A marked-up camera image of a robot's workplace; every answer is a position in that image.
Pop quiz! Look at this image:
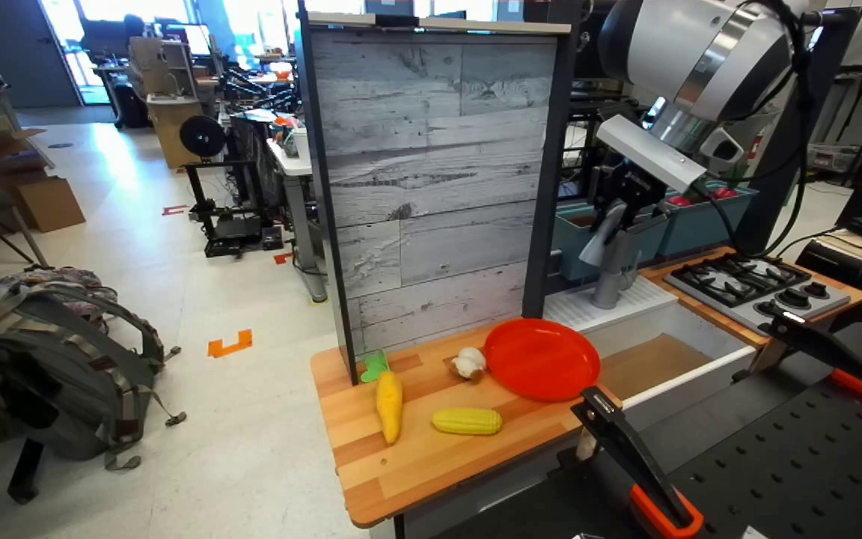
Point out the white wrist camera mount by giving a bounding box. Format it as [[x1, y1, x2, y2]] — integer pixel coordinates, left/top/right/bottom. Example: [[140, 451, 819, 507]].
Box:
[[592, 110, 709, 197]]

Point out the grey wood-pattern backsplash panel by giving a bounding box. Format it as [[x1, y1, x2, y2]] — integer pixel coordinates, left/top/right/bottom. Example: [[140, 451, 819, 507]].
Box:
[[297, 8, 578, 387]]

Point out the red plastic bowl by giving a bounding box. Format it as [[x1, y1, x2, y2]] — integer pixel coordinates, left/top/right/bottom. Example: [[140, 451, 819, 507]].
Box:
[[478, 314, 605, 406]]

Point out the white toy garlic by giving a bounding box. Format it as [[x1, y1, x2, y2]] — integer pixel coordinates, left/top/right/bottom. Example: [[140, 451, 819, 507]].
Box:
[[445, 344, 490, 384]]

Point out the orange floor marker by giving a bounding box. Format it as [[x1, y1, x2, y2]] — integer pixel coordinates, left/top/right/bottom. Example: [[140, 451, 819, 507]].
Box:
[[204, 327, 257, 359]]

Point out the white toy sink basin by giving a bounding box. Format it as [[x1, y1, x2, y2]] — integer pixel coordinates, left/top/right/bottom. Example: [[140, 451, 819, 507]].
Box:
[[545, 279, 759, 412]]

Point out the yellow carrot plushie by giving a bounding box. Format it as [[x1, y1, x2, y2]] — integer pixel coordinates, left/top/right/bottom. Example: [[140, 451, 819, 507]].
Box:
[[355, 351, 406, 445]]

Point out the brown cardboard box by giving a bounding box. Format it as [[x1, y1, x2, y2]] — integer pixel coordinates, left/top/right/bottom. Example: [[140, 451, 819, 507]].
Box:
[[10, 176, 88, 233]]

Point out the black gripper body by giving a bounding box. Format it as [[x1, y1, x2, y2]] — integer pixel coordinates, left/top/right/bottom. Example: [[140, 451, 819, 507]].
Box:
[[599, 161, 670, 237]]

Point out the black stove burner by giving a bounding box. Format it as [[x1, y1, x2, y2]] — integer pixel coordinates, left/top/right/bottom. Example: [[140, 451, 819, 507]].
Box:
[[682, 249, 839, 317]]

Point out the black clamp with orange handle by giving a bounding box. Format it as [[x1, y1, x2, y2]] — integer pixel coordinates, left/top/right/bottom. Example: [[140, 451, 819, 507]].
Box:
[[748, 312, 862, 406], [569, 387, 709, 539]]

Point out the grey toy tap faucet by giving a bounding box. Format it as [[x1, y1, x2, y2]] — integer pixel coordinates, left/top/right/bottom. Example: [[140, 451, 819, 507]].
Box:
[[578, 197, 653, 312]]

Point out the black equipment stand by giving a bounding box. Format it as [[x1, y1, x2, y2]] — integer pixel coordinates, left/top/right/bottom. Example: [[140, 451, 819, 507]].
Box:
[[177, 107, 284, 260]]

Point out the grey office chair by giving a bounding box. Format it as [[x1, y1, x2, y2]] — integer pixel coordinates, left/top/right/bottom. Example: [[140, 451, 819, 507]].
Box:
[[0, 263, 189, 507]]

